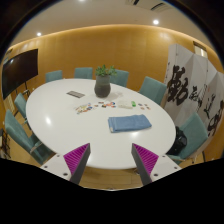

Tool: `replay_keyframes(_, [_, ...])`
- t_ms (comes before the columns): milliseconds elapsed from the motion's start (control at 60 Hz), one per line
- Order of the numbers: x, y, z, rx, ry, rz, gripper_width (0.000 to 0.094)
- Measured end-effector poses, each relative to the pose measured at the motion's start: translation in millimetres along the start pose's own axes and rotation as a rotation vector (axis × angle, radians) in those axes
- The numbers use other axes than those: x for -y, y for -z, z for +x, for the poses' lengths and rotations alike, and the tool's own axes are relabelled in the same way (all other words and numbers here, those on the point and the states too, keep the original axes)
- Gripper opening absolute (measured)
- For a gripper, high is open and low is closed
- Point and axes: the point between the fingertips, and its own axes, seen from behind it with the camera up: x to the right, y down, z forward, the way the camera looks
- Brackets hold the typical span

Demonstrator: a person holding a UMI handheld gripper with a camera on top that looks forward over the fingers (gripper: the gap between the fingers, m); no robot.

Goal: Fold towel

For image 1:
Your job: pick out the gripper magenta ridged left finger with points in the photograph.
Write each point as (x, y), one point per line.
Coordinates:
(69, 166)

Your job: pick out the gripper magenta ridged right finger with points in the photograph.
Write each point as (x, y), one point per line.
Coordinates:
(150, 166)

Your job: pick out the folded blue towel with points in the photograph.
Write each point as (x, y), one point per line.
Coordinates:
(128, 123)

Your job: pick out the black bag on chair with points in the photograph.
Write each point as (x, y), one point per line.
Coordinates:
(179, 143)

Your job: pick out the white oval conference table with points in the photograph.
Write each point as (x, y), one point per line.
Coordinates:
(52, 117)

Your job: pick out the pile of colourful cards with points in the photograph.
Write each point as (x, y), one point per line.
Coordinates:
(84, 108)

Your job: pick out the teal chair near right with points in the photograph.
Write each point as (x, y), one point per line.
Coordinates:
(196, 133)

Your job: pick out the small green object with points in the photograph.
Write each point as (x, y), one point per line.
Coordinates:
(133, 103)

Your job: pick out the clear plastic packet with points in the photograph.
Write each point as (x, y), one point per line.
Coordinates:
(124, 104)

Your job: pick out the grey flat tablet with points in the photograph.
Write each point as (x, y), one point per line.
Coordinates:
(76, 94)

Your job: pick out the teal chair near left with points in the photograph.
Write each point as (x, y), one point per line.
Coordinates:
(30, 144)

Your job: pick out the teal chair far right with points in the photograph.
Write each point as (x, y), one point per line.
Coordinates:
(153, 89)

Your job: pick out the dark grey plant pot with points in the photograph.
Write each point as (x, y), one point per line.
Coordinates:
(102, 86)

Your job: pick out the teal chair mid left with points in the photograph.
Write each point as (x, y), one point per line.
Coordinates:
(20, 103)

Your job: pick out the teal chair far left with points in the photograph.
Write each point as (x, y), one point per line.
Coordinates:
(52, 76)

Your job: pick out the teal chair far centre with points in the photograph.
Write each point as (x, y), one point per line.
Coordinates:
(83, 73)

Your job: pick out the teal chair behind plant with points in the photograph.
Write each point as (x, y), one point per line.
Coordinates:
(120, 78)

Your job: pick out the calligraphy folding screen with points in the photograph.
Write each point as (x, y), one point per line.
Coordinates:
(193, 86)

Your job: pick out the green potted plant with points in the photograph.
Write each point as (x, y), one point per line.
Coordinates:
(104, 71)

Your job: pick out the black wall television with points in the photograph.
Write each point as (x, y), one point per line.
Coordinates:
(18, 70)

